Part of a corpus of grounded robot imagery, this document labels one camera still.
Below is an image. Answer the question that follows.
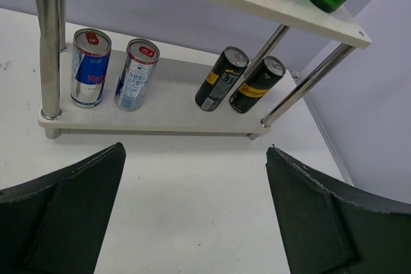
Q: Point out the black energy can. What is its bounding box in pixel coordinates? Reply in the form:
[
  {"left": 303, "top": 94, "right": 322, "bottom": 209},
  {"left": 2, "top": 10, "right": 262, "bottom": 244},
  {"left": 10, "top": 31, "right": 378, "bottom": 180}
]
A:
[
  {"left": 229, "top": 56, "right": 286, "bottom": 114},
  {"left": 195, "top": 46, "right": 249, "bottom": 112}
]

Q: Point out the aluminium right rail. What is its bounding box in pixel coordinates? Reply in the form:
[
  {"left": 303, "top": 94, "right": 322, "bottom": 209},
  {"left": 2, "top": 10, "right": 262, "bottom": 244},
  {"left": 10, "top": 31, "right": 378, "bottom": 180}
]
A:
[{"left": 306, "top": 71, "right": 362, "bottom": 187}]

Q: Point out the blue red bull can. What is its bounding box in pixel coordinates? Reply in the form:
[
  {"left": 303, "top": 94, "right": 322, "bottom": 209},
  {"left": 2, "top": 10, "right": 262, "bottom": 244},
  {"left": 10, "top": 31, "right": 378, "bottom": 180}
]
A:
[{"left": 71, "top": 28, "right": 112, "bottom": 108}]

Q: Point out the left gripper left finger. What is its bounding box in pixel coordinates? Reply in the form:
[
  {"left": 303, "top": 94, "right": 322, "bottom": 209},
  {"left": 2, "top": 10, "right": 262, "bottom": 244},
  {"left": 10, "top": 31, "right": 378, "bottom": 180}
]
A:
[{"left": 1, "top": 142, "right": 126, "bottom": 273}]

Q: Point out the black energy can front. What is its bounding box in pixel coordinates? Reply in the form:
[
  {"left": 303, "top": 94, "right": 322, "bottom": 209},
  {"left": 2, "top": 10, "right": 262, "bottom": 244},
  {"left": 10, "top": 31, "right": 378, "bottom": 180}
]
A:
[{"left": 229, "top": 56, "right": 286, "bottom": 114}]

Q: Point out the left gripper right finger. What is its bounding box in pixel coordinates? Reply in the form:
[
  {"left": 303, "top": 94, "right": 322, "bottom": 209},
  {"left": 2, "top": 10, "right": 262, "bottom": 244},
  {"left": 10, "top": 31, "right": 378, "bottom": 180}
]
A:
[{"left": 266, "top": 146, "right": 410, "bottom": 273}]

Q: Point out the white two-tier shelf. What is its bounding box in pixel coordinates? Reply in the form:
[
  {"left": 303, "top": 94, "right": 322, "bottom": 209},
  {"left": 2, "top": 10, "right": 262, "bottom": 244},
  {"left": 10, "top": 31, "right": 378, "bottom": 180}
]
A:
[{"left": 38, "top": 0, "right": 371, "bottom": 140}]

